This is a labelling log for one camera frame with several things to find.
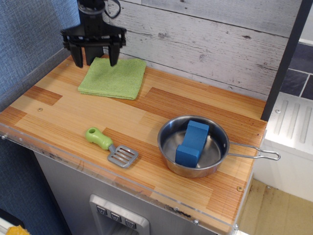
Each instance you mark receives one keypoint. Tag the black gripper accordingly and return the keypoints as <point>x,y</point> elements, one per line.
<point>92,32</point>

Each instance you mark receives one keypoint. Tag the green rag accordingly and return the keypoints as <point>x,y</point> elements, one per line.
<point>122,81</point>

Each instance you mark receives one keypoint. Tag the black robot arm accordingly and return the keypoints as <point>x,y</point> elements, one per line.
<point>93,7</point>

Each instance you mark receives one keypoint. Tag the blue wooden block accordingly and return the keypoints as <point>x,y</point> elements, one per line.
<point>188,153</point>

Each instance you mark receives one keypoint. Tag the silver dispenser panel with buttons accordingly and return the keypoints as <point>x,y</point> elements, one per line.
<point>112,219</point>

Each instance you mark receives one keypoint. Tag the yellow object at corner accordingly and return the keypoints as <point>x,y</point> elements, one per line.
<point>17,230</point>

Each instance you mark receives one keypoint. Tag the white ribbed sink drainer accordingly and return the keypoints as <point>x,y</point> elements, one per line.
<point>291,124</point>

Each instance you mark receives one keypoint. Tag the dark grey left post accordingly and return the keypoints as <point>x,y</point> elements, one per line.
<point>93,52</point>

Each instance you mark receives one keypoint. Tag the dark grey post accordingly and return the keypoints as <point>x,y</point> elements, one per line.
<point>296,32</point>
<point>93,52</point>

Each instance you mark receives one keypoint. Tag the green-handled toy spatula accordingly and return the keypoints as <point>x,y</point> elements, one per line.
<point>121,156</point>

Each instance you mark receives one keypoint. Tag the silver pot with wire handle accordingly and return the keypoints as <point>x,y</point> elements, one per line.
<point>215,150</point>

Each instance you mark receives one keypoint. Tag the dark grey right post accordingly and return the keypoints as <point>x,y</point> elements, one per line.
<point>296,32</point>

